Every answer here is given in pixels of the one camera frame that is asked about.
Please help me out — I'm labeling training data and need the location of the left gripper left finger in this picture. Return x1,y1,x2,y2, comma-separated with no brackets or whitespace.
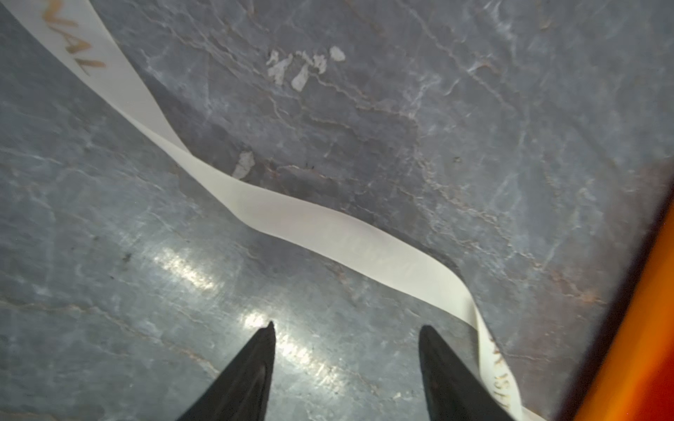
178,322,276,421

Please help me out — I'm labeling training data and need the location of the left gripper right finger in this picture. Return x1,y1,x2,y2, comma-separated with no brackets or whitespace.
419,325,512,421

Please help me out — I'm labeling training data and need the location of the orange wrapping paper sheet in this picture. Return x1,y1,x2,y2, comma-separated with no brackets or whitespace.
554,177,673,420

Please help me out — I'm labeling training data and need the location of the white printed ribbon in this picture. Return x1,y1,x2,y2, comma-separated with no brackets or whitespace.
5,1,535,420

